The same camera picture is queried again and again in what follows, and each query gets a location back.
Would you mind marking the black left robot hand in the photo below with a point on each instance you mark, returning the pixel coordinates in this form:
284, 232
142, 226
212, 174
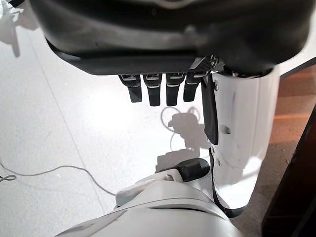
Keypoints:
160, 32

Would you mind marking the silver left robot leg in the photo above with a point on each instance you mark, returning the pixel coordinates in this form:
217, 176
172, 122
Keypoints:
172, 209

